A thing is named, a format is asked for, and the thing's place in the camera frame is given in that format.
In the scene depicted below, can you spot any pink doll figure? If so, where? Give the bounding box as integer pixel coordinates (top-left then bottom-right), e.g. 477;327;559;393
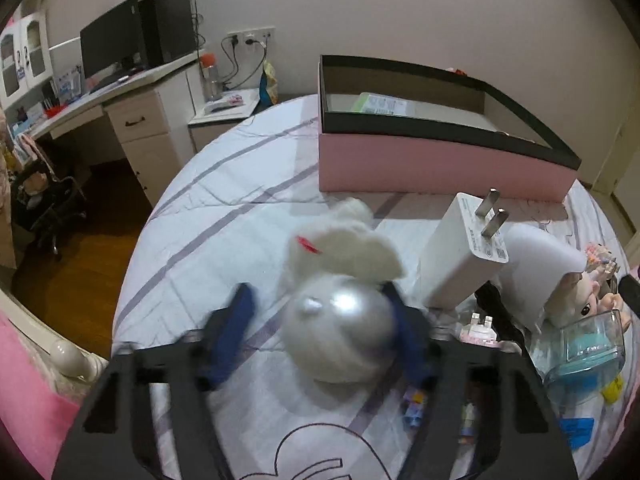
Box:
544;244;631;333

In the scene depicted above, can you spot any white mini hair dryer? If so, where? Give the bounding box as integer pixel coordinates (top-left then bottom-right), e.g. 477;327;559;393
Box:
497;223;586;334

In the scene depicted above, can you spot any white power adapter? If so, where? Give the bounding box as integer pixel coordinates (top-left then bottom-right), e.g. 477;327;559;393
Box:
414;188;509;310

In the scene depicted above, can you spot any white fluffy ball toy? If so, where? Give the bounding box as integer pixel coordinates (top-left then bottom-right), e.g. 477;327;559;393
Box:
281;197;405;384

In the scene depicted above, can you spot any clear plastic card box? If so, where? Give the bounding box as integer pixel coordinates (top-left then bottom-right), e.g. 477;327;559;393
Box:
350;92;497;131

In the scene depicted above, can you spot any yellow highlighter pen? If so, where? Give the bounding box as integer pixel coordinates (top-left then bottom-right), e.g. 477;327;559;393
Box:
601;374;624;404

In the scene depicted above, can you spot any black hair clip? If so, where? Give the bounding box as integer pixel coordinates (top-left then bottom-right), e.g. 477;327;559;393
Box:
474;281;525;350

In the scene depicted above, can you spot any pink block donut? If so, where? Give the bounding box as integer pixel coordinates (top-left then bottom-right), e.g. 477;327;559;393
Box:
402;387;427;430

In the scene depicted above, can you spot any blue highlighter pen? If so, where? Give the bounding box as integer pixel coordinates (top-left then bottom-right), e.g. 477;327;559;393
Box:
559;417;594;451

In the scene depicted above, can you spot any pink bed quilt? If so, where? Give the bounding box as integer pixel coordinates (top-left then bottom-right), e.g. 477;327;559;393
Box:
0;314;79;479

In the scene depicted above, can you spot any striped white table cover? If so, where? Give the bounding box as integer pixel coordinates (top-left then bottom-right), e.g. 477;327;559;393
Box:
112;93;640;480

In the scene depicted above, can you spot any pink black storage box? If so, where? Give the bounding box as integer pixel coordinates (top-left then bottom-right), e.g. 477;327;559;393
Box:
318;54;582;203

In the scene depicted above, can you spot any white computer desk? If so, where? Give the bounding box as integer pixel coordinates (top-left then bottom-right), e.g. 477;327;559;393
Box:
29;52;204;205

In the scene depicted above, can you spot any white bedside drawer unit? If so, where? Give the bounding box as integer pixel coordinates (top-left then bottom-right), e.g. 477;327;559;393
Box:
188;89;259;152

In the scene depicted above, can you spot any red-capped water bottle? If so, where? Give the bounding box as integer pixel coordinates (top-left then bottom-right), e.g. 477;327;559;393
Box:
200;52;222;102

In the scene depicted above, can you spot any yellow blue snack bag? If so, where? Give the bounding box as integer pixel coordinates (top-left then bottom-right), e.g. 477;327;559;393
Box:
259;60;279;106

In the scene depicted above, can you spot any white glass-door cabinet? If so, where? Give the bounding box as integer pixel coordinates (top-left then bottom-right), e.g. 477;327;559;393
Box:
1;12;53;108

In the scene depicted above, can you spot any black computer monitor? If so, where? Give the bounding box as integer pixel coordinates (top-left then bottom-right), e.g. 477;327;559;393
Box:
80;0;141;78

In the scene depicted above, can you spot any white wall power strip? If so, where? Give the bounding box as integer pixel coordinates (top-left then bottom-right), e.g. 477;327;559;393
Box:
228;26;276;46

